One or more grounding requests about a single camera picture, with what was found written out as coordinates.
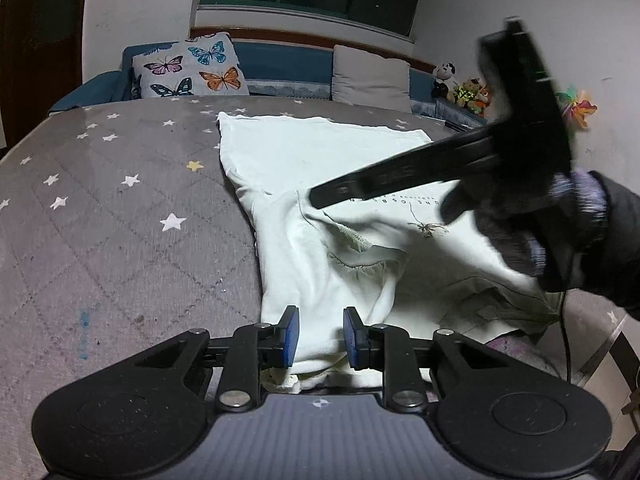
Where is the panda plush toy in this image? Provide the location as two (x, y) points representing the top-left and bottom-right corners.
(432, 61), (458, 100)

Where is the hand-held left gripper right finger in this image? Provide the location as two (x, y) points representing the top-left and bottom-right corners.
(343, 306), (506, 413)

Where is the grey star-print tablecloth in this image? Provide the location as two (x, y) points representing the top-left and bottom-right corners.
(0, 94), (640, 480)

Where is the pale green shirt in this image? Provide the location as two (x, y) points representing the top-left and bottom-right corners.
(216, 111), (563, 393)

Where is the bear plush toy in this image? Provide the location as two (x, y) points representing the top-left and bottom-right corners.
(452, 77), (485, 109)

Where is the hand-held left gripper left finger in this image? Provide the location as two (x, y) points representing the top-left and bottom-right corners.
(132, 305), (301, 413)

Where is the dark wooden door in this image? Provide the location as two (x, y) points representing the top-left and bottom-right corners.
(0, 0), (92, 161)

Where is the blue sofa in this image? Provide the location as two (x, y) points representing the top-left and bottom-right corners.
(47, 42), (488, 128)

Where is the butterfly print pillow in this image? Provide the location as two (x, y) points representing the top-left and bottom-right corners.
(131, 32), (250, 100)

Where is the person's right forearm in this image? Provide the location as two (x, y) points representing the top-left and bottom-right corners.
(540, 170), (640, 322)

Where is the orange fox plush toy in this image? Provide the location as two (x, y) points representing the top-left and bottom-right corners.
(472, 84), (495, 117)

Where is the grey pillow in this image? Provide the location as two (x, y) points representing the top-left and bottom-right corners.
(331, 44), (412, 111)

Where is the colourful pinwheel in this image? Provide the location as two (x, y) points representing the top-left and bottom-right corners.
(556, 87), (598, 131)

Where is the black cable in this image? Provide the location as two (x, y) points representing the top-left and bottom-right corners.
(559, 285), (574, 385)

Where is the person's right hand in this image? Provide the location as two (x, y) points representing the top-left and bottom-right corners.
(442, 167), (608, 283)

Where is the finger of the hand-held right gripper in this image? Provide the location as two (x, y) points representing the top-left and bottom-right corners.
(309, 125), (501, 208)

